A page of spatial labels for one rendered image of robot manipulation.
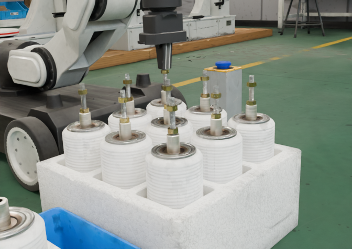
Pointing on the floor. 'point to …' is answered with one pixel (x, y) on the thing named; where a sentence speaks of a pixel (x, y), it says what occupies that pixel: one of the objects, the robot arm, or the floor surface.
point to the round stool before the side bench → (307, 13)
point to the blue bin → (78, 232)
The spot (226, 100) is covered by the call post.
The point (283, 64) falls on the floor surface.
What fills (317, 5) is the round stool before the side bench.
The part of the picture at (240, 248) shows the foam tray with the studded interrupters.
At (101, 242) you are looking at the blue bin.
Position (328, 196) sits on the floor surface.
